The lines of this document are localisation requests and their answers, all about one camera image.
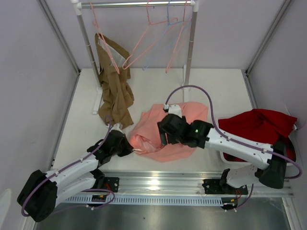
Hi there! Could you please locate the pink skirt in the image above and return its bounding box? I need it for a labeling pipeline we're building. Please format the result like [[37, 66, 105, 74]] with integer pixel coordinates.
[[130, 102, 208, 162]]

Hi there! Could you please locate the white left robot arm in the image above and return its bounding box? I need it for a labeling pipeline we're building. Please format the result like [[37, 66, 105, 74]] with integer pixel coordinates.
[[17, 130, 133, 222]]

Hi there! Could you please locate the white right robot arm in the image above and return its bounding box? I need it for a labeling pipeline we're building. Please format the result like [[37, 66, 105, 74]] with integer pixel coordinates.
[[157, 114, 287, 194]]

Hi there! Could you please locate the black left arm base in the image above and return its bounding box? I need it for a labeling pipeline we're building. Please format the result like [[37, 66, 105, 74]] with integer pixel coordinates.
[[90, 169, 119, 193]]

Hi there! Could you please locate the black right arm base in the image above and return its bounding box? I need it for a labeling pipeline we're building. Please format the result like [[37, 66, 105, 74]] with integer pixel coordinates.
[[202, 169, 248, 212]]

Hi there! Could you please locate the tan brown skirt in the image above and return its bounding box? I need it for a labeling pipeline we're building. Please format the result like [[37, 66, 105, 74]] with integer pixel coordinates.
[[95, 34, 134, 128]]

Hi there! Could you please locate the pink hanger holding tan skirt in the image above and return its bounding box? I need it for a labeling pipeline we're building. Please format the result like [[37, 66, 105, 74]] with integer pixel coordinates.
[[90, 2, 120, 74]]

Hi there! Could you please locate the red garment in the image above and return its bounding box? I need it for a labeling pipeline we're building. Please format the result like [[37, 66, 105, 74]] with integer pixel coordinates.
[[217, 108, 298, 163]]

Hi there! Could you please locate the white perforated basket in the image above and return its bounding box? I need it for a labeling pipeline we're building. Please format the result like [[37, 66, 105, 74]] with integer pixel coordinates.
[[217, 103, 299, 168]]

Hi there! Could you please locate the white garment rack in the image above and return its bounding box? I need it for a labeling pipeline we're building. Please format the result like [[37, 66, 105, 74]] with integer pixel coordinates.
[[71, 0, 200, 115]]

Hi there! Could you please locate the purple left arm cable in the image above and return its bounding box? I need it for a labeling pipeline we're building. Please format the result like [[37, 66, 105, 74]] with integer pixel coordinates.
[[21, 115, 116, 218]]

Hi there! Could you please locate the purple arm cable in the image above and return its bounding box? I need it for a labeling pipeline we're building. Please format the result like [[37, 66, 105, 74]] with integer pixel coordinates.
[[21, 115, 116, 218], [163, 85, 303, 213]]

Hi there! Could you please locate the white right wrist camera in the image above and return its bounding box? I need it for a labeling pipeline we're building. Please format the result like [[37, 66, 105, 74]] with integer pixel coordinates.
[[163, 104, 182, 118]]

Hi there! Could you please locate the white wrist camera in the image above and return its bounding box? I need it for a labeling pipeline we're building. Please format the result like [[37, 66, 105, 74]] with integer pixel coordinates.
[[111, 123, 123, 132], [163, 104, 182, 118]]

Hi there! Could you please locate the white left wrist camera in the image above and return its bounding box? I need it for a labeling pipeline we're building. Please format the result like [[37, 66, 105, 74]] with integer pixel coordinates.
[[111, 123, 123, 132]]

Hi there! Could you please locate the aluminium mounting rail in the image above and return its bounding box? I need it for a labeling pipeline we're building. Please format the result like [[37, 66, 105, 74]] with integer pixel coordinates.
[[45, 169, 295, 198]]

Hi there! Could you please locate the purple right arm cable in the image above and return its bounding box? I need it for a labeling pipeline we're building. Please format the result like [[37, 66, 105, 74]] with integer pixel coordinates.
[[163, 85, 303, 213]]

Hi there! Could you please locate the pink wire hanger right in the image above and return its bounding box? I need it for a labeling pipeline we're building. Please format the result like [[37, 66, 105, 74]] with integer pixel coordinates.
[[165, 6, 192, 73]]

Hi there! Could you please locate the pink wire hanger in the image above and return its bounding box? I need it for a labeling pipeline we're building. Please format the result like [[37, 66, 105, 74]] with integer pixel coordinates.
[[122, 0, 166, 70], [165, 6, 192, 73]]

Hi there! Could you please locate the white slotted cable duct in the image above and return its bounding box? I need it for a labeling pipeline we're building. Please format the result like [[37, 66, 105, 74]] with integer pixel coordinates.
[[64, 194, 224, 207]]

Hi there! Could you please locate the blue wire hanger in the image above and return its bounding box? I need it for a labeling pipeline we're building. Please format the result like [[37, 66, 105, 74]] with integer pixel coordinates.
[[142, 0, 187, 70]]

